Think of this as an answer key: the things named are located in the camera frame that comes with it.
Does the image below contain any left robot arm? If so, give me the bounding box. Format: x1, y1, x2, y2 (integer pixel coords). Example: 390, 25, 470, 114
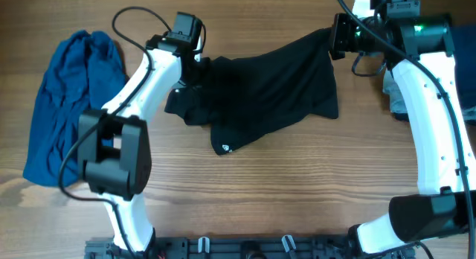
77, 12, 206, 258

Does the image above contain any dark navy folded garment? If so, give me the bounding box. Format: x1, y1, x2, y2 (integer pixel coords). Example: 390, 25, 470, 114
452, 24, 475, 109

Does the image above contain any light blue folded garment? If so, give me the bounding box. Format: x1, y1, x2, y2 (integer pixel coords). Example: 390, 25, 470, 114
382, 71, 475, 114

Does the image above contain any blue crumpled shirt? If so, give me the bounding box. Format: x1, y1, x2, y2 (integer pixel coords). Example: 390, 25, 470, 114
23, 31, 126, 187

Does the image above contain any black polo shirt with logo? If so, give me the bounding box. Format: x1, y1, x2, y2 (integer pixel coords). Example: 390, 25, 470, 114
165, 28, 339, 156

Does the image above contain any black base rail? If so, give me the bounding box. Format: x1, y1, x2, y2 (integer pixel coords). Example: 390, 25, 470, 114
84, 234, 416, 259

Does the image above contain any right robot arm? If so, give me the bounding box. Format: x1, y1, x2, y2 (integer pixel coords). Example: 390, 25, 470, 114
330, 0, 475, 258

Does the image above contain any black folded garment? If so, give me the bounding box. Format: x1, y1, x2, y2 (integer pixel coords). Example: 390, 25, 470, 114
392, 109, 476, 126

